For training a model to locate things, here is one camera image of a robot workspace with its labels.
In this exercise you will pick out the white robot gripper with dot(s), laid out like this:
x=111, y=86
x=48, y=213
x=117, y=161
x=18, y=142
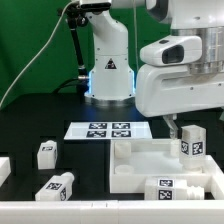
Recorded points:
x=171, y=90

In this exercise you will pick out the white square tabletop part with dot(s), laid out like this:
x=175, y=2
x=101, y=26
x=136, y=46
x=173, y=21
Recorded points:
x=133, y=161

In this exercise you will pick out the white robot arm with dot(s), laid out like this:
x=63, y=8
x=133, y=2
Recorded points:
x=110, y=81

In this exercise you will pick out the white marker sheet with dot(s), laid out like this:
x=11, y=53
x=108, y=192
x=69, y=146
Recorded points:
x=108, y=130

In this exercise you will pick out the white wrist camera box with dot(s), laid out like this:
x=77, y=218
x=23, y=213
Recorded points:
x=172, y=50

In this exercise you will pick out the white right wall rail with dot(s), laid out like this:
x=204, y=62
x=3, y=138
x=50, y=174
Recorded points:
x=217, y=182

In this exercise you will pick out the white wall rail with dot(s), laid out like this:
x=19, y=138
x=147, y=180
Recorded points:
x=113, y=212
x=217, y=182

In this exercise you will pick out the white front wall rail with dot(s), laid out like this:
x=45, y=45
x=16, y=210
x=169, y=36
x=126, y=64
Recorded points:
x=113, y=212

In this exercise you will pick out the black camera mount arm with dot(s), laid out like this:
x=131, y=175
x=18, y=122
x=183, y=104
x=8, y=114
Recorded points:
x=76, y=17

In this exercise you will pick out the white left wall block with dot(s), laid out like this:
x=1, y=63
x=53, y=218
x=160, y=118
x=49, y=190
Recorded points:
x=5, y=169

